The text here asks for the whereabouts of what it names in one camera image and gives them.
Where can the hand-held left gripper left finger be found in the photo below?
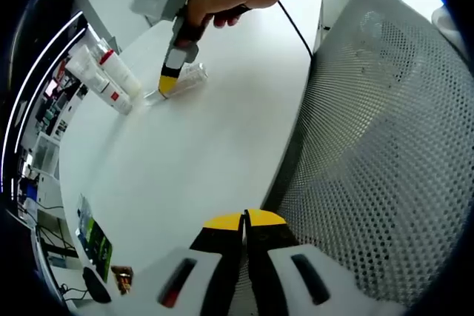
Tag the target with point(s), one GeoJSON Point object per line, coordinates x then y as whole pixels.
{"type": "Point", "coordinates": [215, 257]}

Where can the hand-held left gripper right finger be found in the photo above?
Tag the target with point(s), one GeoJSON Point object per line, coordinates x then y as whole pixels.
{"type": "Point", "coordinates": [274, 257]}

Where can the white skincare bottle red collar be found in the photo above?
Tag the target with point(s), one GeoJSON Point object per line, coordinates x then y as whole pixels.
{"type": "Point", "coordinates": [124, 75]}

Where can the white skincare tube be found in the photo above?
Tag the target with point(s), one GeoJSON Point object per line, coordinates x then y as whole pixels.
{"type": "Point", "coordinates": [83, 66]}

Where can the green black foil pouch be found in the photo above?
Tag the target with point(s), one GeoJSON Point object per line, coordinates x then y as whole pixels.
{"type": "Point", "coordinates": [94, 238]}

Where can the white storage cabinet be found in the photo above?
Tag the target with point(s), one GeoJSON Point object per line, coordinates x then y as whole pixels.
{"type": "Point", "coordinates": [46, 155]}

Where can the gold foil packet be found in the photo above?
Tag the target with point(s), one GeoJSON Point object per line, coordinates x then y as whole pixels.
{"type": "Point", "coordinates": [122, 279]}

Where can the black computer mouse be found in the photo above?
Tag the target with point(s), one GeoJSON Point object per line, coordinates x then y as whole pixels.
{"type": "Point", "coordinates": [96, 286]}

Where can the grey perforated office chair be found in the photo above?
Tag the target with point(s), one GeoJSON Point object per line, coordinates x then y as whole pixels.
{"type": "Point", "coordinates": [389, 146]}

